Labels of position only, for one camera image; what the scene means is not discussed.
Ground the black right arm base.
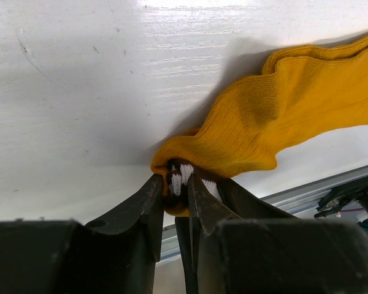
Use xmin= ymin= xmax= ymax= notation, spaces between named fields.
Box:
xmin=314 ymin=178 xmax=368 ymax=219

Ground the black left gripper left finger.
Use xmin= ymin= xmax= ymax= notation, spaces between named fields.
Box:
xmin=0 ymin=175 xmax=163 ymax=293

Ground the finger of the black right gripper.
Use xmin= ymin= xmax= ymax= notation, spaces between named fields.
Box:
xmin=217 ymin=179 xmax=294 ymax=219

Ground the mustard yellow striped sock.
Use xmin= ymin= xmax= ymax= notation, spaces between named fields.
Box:
xmin=151 ymin=35 xmax=368 ymax=216

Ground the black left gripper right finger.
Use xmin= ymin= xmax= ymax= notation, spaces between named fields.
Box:
xmin=175 ymin=175 xmax=368 ymax=293

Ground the aluminium front rail frame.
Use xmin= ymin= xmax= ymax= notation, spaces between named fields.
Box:
xmin=161 ymin=165 xmax=368 ymax=260

